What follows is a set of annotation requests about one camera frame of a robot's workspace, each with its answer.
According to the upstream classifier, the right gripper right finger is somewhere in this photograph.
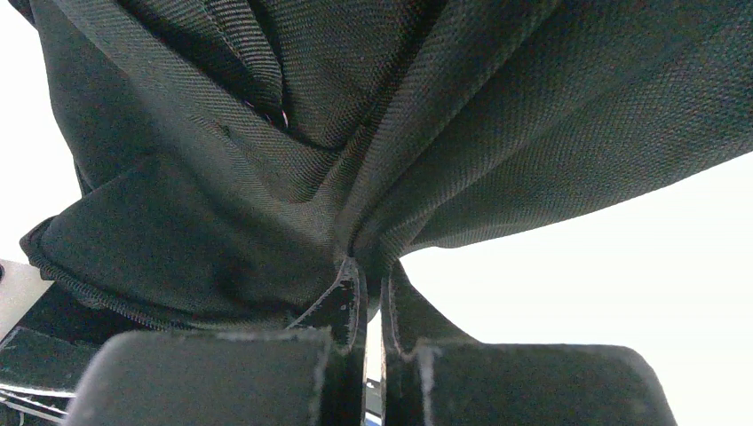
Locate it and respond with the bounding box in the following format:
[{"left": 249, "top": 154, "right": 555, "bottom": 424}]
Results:
[{"left": 380, "top": 264, "right": 676, "bottom": 425}]

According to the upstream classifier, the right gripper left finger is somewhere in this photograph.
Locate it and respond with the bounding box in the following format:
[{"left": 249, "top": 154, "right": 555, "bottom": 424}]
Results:
[{"left": 65, "top": 258, "right": 368, "bottom": 425}]

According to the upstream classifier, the black student backpack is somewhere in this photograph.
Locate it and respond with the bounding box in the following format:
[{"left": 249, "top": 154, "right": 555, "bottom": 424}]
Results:
[{"left": 13, "top": 1, "right": 752, "bottom": 328}]

